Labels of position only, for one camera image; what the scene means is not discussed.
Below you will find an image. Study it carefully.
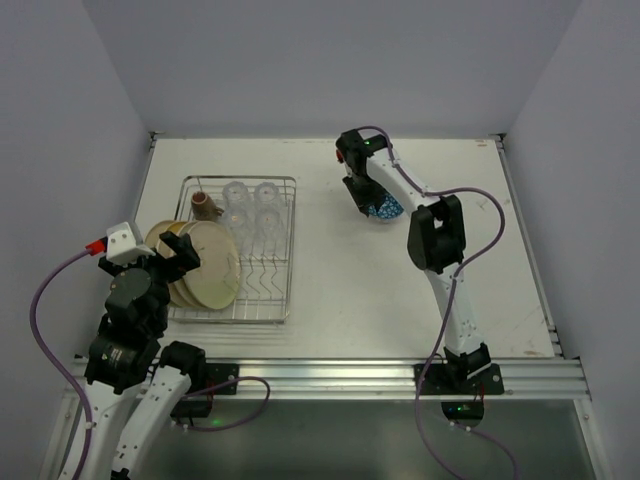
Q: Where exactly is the clear glass front left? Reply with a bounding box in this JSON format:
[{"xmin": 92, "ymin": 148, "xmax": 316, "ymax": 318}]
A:
[{"xmin": 222, "ymin": 206, "xmax": 253, "ymax": 253}]

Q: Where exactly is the beige floral plate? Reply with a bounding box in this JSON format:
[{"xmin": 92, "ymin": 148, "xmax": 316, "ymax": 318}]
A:
[{"xmin": 167, "ymin": 221, "xmax": 193, "ymax": 308}]

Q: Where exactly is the blue patterned bowl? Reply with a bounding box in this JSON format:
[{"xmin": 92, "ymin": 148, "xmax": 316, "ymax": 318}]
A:
[{"xmin": 367, "ymin": 195, "xmax": 404, "ymax": 222}]

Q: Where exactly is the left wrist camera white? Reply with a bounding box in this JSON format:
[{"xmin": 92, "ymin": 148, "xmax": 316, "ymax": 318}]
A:
[{"xmin": 106, "ymin": 222, "xmax": 148, "ymax": 266}]

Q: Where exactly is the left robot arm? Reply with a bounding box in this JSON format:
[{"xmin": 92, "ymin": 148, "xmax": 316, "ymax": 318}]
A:
[{"xmin": 29, "ymin": 222, "xmax": 205, "ymax": 479}]

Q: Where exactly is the brown ceramic mug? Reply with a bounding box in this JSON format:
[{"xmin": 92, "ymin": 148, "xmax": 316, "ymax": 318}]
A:
[{"xmin": 191, "ymin": 190, "xmax": 224, "ymax": 222}]

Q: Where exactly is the aluminium front rail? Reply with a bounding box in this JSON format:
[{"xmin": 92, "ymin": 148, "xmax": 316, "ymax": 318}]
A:
[{"xmin": 207, "ymin": 358, "xmax": 590, "ymax": 400}]

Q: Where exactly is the green rear plate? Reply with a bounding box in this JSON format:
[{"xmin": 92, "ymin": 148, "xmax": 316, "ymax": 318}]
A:
[{"xmin": 145, "ymin": 220, "xmax": 174, "ymax": 252}]

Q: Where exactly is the beige front plate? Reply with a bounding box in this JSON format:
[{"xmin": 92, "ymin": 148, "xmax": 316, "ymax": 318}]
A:
[{"xmin": 184, "ymin": 221, "xmax": 241, "ymax": 310}]

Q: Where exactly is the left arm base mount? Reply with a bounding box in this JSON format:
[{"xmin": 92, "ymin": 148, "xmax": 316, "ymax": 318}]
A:
[{"xmin": 170, "ymin": 363, "xmax": 240, "ymax": 426}]

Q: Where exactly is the clear glass front right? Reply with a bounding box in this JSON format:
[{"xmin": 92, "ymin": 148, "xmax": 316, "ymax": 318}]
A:
[{"xmin": 255, "ymin": 207, "xmax": 284, "ymax": 252}]

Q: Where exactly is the metal wire dish rack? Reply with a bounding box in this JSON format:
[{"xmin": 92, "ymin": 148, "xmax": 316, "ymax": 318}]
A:
[{"xmin": 170, "ymin": 175, "xmax": 296, "ymax": 324}]

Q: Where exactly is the pink beige plate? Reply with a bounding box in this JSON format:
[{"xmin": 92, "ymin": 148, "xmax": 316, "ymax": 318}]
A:
[{"xmin": 172, "ymin": 221, "xmax": 204, "ymax": 309}]

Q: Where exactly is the clear glass back right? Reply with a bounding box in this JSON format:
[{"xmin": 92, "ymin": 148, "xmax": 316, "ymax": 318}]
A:
[{"xmin": 254, "ymin": 181, "xmax": 281, "ymax": 207}]

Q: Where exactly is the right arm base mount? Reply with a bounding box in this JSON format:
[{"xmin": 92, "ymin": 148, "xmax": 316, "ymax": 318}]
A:
[{"xmin": 420, "ymin": 355, "xmax": 505, "ymax": 427}]

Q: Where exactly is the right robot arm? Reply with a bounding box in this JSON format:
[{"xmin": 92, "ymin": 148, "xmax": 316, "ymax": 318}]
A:
[{"xmin": 336, "ymin": 129, "xmax": 491, "ymax": 388}]

